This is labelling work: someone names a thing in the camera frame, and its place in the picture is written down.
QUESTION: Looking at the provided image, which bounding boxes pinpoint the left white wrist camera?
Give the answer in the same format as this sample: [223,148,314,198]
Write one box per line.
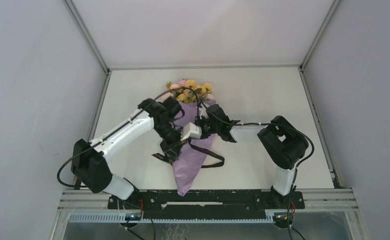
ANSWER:
[180,122,202,141]

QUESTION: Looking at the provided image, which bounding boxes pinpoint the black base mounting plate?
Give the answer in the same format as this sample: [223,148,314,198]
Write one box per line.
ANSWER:
[107,189,306,219]

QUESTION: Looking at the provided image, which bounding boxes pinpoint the pink purple wrapping paper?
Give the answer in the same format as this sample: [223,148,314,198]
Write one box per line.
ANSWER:
[172,102,207,197]

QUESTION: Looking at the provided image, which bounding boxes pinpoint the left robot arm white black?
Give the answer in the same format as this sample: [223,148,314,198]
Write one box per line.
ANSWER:
[67,97,185,209]

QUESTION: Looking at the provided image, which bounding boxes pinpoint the white slotted cable duct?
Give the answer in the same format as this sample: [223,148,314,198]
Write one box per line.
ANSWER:
[68,212,275,224]

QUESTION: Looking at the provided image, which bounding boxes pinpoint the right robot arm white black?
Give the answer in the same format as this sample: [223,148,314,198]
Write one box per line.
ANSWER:
[195,104,315,208]

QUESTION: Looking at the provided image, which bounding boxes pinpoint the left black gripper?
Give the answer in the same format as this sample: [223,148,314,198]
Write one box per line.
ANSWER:
[154,121,189,160]

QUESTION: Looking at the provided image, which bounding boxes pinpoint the black strap loop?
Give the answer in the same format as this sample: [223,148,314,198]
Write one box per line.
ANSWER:
[151,139,226,169]

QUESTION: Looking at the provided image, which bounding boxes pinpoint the aluminium frame rail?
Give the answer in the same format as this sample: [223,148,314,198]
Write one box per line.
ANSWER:
[109,64,301,72]

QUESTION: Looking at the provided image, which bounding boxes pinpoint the white pink rose stem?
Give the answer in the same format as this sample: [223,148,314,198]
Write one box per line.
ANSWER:
[205,94,215,101]

